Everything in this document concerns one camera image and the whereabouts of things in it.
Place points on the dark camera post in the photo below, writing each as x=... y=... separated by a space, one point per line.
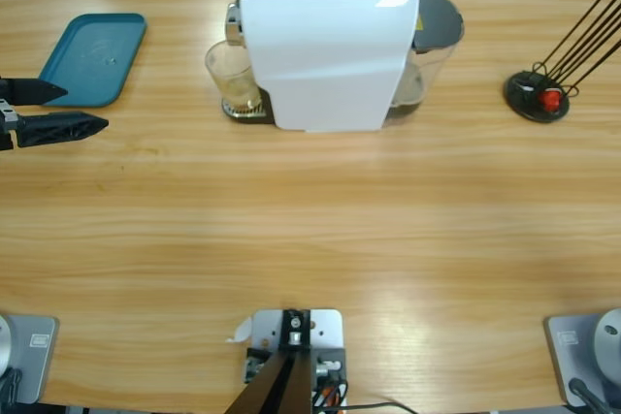
x=276 y=385

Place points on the teal plastic tray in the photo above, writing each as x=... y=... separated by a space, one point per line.
x=92 y=55

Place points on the red coffee capsule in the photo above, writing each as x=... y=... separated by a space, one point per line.
x=551 y=100

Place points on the clear water tank black lid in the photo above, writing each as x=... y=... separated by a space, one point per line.
x=436 y=21

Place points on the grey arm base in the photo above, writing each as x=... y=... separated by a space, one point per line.
x=582 y=351
x=34 y=356

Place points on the white paper tab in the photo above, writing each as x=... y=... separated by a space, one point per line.
x=241 y=330

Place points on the white mount block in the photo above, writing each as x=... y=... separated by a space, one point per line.
x=325 y=331

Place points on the metal grille drip tray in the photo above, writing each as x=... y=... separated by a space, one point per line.
x=242 y=114

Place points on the black capsule holder with rods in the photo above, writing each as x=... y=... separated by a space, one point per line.
x=526 y=94

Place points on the white capsule coffee machine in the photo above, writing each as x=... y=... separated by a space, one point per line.
x=330 y=70

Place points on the clear glass cup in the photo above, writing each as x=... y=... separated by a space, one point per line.
x=232 y=72

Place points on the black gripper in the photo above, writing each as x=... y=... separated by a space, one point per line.
x=6 y=113

